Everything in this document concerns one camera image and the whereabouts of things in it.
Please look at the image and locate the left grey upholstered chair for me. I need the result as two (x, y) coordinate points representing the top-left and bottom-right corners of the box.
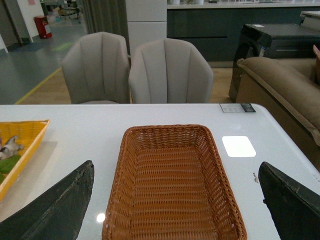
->
(61, 31), (130, 104)

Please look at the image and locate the brown wicker basket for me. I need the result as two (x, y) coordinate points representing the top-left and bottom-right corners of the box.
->
(102, 124), (248, 240)

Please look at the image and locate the dark grey counter cabinet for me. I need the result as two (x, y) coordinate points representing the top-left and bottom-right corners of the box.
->
(167, 0), (320, 67)

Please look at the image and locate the brown sofa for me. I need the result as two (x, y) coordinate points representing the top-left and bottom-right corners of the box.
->
(236, 57), (320, 169)

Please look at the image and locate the grey upholstered chair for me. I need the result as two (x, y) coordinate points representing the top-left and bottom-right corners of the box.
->
(61, 31), (130, 104)
(128, 38), (214, 104)

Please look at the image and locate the table label sticker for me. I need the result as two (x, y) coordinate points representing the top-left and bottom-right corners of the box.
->
(219, 103), (256, 113)

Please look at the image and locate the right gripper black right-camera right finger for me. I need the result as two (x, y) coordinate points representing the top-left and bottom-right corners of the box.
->
(258, 161), (320, 240)

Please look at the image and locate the grey white plush toy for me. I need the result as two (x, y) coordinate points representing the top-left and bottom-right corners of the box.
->
(0, 135), (25, 161)

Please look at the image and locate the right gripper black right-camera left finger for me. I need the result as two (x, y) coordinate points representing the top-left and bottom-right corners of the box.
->
(0, 160), (95, 240)

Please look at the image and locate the red box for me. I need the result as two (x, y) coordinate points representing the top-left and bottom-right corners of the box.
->
(33, 15), (52, 39)

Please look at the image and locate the yellow wicker basket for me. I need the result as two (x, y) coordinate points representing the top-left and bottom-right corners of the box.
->
(0, 119), (50, 199)

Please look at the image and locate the white pillar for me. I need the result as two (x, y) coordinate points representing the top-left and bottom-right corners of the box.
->
(125, 0), (167, 55)

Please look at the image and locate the green leaf toy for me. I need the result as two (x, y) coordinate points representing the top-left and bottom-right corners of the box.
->
(0, 155), (21, 183)

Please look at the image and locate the right grey upholstered chair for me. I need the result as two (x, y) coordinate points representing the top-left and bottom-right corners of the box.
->
(128, 38), (214, 104)

